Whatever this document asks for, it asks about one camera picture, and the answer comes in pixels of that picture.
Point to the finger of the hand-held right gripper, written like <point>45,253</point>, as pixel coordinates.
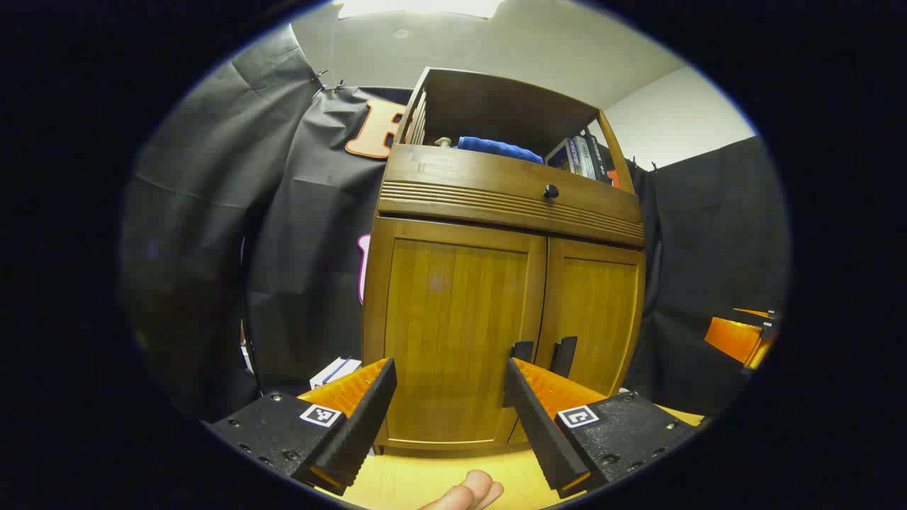
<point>733,338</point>

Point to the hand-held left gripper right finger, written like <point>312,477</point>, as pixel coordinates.
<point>542,425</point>

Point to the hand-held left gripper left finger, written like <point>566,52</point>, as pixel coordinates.
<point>365,418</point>

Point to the wooden cabinet door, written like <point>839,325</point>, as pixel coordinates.
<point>453,319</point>
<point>599,304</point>

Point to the wooden double-door shoe cabinet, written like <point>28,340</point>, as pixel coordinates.
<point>496,106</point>

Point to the white blue box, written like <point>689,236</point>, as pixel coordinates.
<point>333,370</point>

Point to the black book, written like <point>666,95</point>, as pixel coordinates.
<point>601,159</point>

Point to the light grey book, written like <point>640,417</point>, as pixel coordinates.
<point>560,156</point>

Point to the wooden drawer with black knob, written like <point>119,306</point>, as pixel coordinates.
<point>468,180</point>

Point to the black backdrop cloth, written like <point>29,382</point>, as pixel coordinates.
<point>212,212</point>

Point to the blue folded towel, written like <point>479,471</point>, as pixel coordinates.
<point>496,149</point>

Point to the ceiling light panel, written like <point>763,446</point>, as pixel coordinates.
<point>418,7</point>

